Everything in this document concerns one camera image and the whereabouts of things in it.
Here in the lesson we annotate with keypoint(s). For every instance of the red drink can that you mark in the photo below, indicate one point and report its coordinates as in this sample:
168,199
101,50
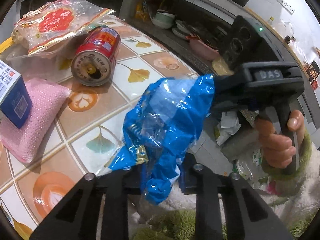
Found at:
95,59

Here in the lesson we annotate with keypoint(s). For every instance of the white plates stack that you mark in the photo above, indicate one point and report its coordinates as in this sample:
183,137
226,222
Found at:
181,31

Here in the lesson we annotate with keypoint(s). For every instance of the pink plastic basin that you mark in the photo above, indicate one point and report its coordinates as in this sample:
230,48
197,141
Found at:
203,50

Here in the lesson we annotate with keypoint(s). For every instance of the green white stacked bowls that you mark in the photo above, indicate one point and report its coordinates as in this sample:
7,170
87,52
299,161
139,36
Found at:
163,20

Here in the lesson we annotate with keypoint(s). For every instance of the clear plastic tray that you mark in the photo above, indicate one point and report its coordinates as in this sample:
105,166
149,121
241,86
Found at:
52,64

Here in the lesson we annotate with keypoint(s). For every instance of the clear red snack bag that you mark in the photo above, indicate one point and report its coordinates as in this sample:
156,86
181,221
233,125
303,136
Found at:
54,22

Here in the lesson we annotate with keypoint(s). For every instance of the pink sponge cloth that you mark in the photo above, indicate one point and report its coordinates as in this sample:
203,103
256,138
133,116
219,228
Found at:
47,99

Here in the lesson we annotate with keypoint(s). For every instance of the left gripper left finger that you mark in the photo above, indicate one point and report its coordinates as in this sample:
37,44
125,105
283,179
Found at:
95,208

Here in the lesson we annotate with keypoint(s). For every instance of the blue plastic wrapper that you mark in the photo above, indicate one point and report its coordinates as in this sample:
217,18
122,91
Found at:
167,120

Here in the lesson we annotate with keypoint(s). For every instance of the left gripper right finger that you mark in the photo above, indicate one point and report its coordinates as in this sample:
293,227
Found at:
231,202

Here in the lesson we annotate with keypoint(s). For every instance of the right hand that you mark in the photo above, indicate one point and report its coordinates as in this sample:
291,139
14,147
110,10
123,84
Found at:
278,149

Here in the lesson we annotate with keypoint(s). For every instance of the blue white toothpaste box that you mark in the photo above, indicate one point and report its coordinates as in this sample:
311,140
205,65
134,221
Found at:
16,103

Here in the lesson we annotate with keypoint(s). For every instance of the bag of yellow grain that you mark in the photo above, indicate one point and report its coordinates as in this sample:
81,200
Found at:
221,68

